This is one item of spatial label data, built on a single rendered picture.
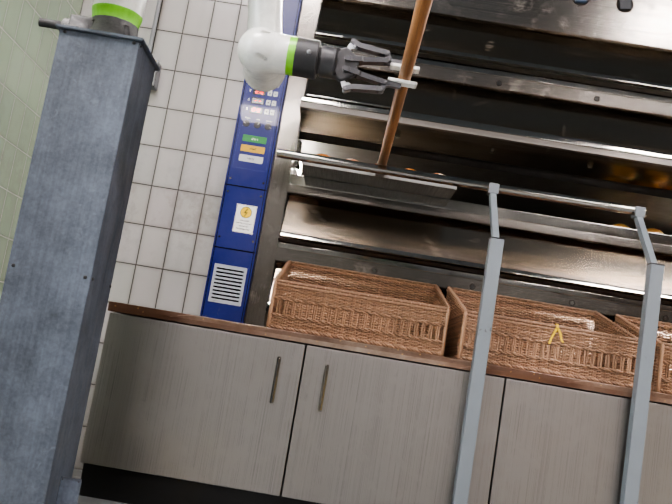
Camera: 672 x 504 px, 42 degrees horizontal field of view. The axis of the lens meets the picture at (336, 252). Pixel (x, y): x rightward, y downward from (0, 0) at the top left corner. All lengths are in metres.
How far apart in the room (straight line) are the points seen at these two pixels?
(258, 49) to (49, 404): 0.95
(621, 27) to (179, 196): 1.79
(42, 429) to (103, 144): 0.68
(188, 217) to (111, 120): 1.13
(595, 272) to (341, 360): 1.12
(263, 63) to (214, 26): 1.38
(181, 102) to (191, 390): 1.20
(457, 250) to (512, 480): 0.93
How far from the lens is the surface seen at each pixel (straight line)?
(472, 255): 3.22
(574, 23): 3.55
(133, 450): 2.69
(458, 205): 3.26
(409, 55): 1.96
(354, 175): 3.11
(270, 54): 2.09
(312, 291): 2.68
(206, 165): 3.29
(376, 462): 2.63
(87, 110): 2.22
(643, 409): 2.71
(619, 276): 3.34
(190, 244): 3.25
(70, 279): 2.14
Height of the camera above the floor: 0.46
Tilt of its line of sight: 8 degrees up
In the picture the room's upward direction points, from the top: 10 degrees clockwise
